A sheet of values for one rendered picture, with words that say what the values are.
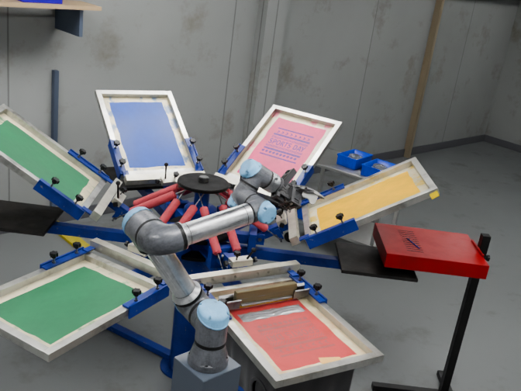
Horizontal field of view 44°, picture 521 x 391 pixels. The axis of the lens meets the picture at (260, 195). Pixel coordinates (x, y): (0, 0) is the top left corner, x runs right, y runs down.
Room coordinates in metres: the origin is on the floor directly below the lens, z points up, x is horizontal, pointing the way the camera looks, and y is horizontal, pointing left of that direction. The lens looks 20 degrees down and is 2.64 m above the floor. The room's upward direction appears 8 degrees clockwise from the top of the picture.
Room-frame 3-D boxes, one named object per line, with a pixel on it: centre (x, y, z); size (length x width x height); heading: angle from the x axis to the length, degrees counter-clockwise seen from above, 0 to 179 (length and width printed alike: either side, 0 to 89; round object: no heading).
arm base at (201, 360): (2.04, 0.11, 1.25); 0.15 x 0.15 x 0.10
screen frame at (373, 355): (2.75, -0.21, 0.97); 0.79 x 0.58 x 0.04; 32
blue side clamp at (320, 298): (3.10, -0.32, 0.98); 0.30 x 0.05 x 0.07; 32
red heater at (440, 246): (3.69, -1.07, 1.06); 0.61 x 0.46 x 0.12; 92
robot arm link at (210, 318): (2.05, 0.11, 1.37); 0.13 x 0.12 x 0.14; 36
